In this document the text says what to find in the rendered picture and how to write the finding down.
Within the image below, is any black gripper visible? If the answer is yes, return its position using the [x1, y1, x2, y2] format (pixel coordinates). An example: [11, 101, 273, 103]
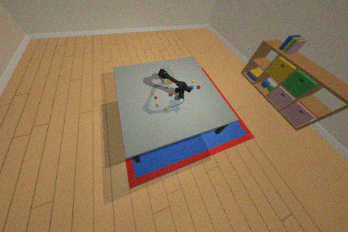
[178, 89, 185, 99]

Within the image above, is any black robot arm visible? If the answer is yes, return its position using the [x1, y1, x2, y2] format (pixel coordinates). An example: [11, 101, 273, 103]
[158, 69, 192, 93]

